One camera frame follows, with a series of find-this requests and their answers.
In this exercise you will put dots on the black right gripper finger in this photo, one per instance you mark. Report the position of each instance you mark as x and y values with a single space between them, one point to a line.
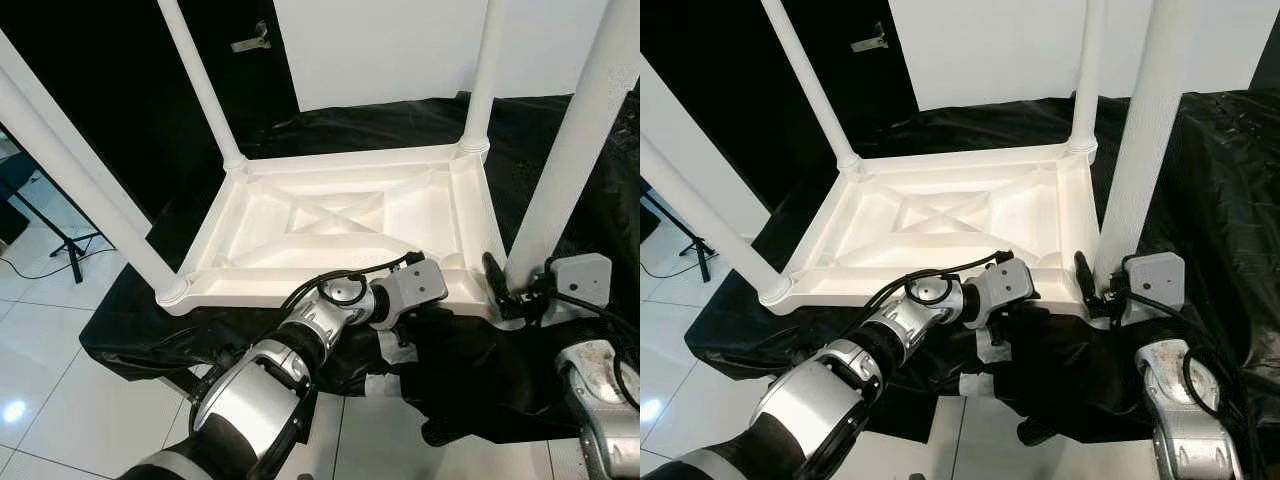
495 285
1086 283

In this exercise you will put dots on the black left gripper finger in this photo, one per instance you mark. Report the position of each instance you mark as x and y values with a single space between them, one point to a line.
442 320
1030 318

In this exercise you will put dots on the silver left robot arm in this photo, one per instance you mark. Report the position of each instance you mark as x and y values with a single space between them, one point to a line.
820 410
250 410

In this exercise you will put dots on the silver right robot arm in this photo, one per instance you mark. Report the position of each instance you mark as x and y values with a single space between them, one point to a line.
600 400
1185 410

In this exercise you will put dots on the black tripod stand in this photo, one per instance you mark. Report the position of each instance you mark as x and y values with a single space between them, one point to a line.
65 245
700 245

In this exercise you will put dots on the black shiny table cover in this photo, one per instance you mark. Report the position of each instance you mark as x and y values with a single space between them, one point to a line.
740 330
140 330

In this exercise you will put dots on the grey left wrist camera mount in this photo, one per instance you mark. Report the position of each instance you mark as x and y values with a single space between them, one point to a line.
1002 288
415 288

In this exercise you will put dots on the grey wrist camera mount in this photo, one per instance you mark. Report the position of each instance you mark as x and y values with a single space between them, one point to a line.
1002 288
582 280
415 288
1155 280

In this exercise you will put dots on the white work table frame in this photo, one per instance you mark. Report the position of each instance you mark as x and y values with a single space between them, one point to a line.
978 382
385 385

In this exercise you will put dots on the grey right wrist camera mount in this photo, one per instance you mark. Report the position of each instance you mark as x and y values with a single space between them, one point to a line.
582 280
1155 280

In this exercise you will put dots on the black wall pillar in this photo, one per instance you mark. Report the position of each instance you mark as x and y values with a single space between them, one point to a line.
1268 60

